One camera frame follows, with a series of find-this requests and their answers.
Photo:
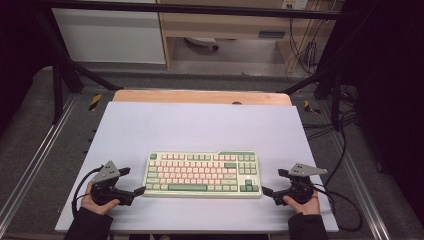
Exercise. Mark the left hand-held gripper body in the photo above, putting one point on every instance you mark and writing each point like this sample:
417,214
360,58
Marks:
106,173

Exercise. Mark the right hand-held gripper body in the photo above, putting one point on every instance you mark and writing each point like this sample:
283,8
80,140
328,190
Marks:
300,186

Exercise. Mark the green and pink keyboard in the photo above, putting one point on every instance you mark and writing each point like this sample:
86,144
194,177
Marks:
200,173

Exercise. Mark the person's right hand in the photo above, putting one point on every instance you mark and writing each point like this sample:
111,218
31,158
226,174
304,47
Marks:
308,208

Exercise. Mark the person's left hand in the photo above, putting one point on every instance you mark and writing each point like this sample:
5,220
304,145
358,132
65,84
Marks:
98,208

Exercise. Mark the yellow black tape strip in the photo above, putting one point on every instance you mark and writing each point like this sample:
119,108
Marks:
310,108
95,102

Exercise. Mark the wooden table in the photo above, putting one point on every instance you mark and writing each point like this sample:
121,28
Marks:
200,97

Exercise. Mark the white cabinet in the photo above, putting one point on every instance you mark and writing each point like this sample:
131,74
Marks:
110,36

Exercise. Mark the black curtain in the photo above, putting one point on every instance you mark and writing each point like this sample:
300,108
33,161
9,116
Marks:
20,50
390,83

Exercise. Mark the white chair base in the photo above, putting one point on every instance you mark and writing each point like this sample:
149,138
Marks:
201,41

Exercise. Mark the light wooden desk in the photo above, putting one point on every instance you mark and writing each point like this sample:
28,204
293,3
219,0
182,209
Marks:
226,25

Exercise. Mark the white power strip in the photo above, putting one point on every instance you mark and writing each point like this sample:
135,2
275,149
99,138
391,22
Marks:
295,4

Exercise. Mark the aluminium rail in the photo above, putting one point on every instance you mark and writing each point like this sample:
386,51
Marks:
36,156
361,186

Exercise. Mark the black metal frame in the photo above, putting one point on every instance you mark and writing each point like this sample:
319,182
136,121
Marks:
200,9

